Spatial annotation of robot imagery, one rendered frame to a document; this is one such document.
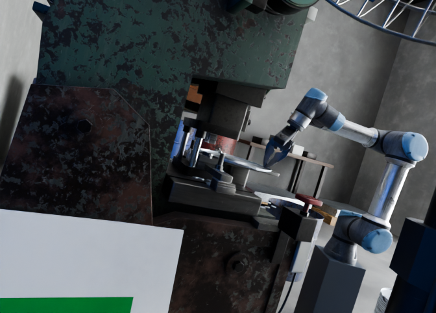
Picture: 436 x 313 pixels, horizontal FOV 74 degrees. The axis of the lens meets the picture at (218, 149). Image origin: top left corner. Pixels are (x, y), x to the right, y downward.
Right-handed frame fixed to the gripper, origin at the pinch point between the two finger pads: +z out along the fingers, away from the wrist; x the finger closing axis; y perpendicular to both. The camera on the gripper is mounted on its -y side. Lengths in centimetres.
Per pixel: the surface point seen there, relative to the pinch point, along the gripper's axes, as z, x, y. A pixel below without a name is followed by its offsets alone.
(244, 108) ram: -13.7, 15.0, -18.5
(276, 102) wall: -51, 99, 379
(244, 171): 5.4, 3.4, -10.7
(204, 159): 8.0, 14.7, -24.8
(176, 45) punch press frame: -17, 31, -48
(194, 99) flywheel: -4.3, 45.6, 7.0
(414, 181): -71, -155, 455
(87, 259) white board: 35, 12, -61
